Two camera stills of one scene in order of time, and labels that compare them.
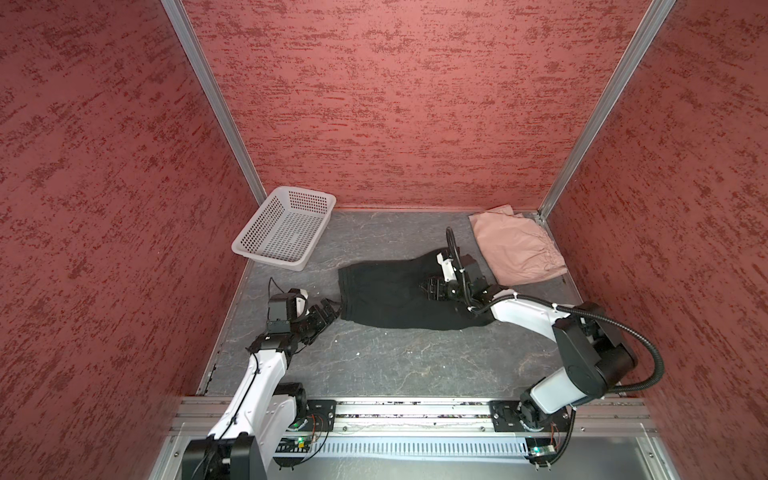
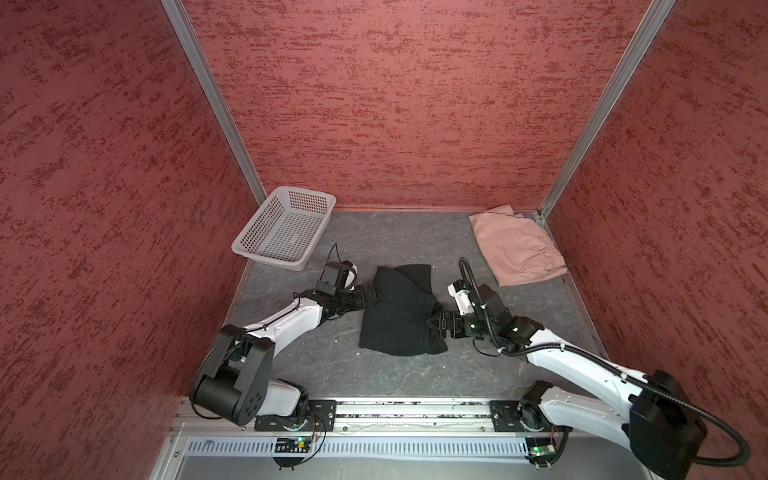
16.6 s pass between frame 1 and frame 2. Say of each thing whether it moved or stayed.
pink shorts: stayed
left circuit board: stayed
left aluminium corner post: stayed
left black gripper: moved
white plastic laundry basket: stayed
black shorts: moved
